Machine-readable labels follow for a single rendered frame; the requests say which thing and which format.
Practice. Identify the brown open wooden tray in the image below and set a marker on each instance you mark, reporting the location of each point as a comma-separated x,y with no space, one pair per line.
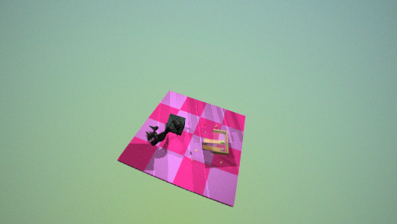
220,142

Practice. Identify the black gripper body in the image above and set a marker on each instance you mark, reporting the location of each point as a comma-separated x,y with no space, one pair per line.
155,129

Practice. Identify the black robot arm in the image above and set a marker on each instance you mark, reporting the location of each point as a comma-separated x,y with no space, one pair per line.
161,137

